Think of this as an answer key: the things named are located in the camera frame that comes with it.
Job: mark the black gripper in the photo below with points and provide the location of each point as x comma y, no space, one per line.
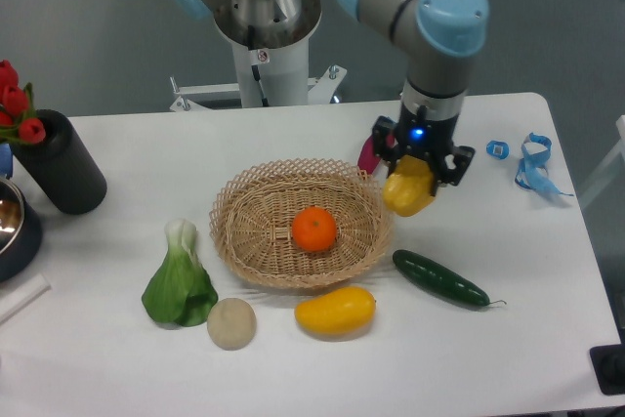
424,130

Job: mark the yellow bell pepper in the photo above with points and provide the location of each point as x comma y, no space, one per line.
408,190

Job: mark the beige steamed bun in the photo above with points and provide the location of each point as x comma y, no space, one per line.
231,324

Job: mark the green bok choy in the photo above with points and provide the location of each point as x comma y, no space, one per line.
181,291

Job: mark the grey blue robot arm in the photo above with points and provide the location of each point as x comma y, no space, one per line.
441,38

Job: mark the woven wicker basket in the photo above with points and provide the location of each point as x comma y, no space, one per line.
250,223

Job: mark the purple eggplant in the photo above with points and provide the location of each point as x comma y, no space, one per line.
368,161

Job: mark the small blue tape roll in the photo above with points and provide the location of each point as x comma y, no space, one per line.
498,149

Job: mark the green cucumber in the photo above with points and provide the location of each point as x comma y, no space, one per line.
440,280

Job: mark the orange tangerine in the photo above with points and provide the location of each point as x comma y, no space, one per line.
314,229

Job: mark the crumpled blue tape strip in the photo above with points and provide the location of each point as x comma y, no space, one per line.
532,172

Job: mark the yellow mango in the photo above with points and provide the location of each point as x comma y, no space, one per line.
340,312

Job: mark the black device at table edge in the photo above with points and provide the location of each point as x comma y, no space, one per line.
608,364

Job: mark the black cylindrical vase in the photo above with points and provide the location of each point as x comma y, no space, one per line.
63,167

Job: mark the red tulip bouquet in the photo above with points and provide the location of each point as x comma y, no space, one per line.
20,124

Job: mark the dark bowl with metal inside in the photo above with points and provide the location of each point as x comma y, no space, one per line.
21,231

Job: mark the white plastic bar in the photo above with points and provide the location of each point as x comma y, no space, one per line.
15,298

